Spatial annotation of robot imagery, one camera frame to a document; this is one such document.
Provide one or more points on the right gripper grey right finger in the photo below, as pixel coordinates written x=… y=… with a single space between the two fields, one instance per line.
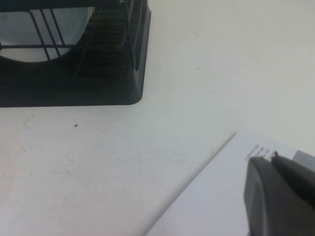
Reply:
x=295 y=166

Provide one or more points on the white plate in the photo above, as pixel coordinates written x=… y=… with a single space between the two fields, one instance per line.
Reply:
x=19 y=29

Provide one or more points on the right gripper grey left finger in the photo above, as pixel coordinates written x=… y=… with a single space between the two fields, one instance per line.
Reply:
x=278 y=201

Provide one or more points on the white printed paper sheet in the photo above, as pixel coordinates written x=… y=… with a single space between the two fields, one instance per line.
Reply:
x=209 y=196

